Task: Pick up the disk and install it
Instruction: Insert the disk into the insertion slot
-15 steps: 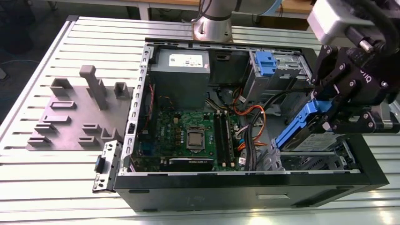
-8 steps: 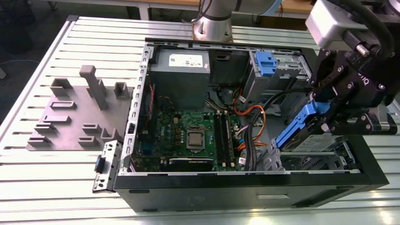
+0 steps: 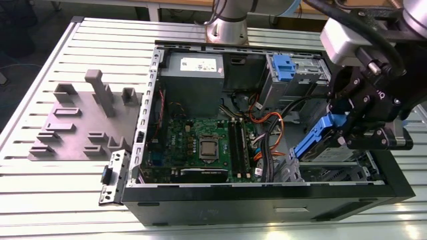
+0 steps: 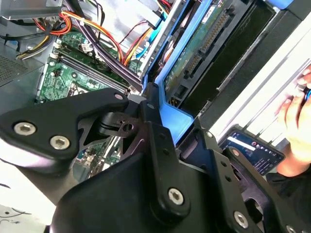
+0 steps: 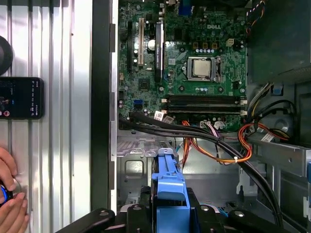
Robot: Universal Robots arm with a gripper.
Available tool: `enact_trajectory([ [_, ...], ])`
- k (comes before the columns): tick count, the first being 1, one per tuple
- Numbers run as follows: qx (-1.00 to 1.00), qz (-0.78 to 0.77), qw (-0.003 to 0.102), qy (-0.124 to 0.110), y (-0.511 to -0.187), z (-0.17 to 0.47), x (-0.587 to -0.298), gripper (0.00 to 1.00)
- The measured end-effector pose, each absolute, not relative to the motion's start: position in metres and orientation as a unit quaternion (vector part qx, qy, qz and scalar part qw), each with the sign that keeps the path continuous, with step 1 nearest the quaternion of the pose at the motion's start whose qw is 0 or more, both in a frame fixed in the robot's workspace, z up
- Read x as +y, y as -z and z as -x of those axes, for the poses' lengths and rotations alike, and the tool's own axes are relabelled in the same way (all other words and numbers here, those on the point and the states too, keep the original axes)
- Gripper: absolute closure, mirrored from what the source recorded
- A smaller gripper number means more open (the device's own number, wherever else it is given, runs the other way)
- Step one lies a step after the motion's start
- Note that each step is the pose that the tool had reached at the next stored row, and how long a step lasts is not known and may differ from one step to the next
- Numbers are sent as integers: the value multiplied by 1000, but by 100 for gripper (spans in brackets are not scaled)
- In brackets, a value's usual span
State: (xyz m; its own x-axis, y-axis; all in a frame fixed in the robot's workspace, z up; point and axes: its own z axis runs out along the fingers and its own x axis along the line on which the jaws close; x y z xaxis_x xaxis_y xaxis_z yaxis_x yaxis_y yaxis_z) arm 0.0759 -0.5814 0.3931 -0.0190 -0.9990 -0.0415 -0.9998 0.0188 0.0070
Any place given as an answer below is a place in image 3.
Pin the black table corner cap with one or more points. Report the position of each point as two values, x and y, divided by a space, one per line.
78 19

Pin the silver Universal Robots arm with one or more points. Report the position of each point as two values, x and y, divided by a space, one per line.
230 30

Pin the grey power supply unit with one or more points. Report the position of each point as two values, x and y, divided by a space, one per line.
194 95

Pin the silver optical drive bay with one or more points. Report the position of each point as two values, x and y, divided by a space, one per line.
277 92

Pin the hard disk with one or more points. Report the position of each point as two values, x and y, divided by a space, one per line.
314 135

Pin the black RAM slot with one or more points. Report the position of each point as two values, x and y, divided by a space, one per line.
237 147
246 150

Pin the silver hinged slot latch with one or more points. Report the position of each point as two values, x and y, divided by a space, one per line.
116 175

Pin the black round knob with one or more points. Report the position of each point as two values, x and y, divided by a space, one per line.
107 175

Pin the black open PC case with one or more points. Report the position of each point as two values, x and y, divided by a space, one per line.
234 207

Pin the grey parts rack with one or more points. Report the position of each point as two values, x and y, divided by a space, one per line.
83 125

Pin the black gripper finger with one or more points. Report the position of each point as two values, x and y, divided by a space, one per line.
377 138
354 87

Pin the white desk frame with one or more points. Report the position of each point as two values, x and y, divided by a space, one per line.
151 12

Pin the blue plastic drive latch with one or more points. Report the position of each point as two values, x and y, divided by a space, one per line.
282 62

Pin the silver disk bay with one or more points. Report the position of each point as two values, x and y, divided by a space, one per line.
327 164

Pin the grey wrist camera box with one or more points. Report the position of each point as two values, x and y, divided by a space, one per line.
343 42

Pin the silver CPU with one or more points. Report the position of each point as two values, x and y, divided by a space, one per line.
210 150

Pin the black CPU socket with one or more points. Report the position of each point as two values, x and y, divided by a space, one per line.
210 137

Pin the green motherboard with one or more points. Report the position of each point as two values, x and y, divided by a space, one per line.
180 150

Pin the black graphics card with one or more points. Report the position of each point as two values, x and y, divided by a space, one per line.
200 175

